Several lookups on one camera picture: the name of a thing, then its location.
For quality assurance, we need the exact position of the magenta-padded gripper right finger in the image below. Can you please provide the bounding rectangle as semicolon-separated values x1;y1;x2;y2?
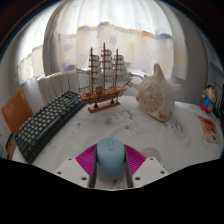
123;143;169;189

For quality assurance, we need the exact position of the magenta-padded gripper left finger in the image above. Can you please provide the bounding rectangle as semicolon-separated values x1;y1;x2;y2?
54;143;99;189

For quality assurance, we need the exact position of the light blue computer mouse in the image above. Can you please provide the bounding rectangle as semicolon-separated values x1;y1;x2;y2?
95;137;127;181

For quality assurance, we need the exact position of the red printed mouse pad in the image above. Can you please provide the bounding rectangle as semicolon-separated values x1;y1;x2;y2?
197;115;221;145

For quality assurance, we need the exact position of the white printed tablecloth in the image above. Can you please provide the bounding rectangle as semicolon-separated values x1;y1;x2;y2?
12;95;224;192

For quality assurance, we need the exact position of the black mechanical keyboard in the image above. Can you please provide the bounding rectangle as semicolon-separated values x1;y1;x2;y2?
13;90;86;165

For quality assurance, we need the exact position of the large white conch shell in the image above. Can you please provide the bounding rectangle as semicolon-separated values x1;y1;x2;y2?
133;63;181;122

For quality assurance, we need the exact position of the wooden sailing ship model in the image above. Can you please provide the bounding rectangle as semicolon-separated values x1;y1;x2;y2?
76;42;134;114

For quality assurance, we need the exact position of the white radiator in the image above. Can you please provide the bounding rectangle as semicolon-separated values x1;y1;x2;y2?
37;69;94;107

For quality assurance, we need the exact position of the wooden chair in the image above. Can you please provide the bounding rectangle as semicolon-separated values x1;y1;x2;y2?
0;88;34;161

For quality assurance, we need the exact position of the white radiator pipe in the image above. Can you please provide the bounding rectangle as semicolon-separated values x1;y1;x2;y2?
128;69;148;81

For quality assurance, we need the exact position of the cartoon boy figure clock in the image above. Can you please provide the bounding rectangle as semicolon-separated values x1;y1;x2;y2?
200;84;217;115

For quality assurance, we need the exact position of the white star-print curtain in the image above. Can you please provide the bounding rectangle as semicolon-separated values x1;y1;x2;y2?
16;0;188;84

